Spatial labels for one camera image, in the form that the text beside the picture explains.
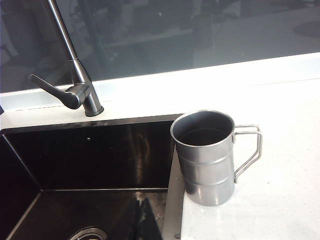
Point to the stainless steel ribbed mug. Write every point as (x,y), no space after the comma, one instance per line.
(207,175)

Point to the brushed steel faucet lever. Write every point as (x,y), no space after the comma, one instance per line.
(57,92)

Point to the black sink basin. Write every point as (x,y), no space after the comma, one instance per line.
(87,170)

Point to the brushed steel faucet column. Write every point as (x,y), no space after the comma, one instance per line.
(75,60)

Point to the steel sink drain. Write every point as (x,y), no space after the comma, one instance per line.
(87,234)

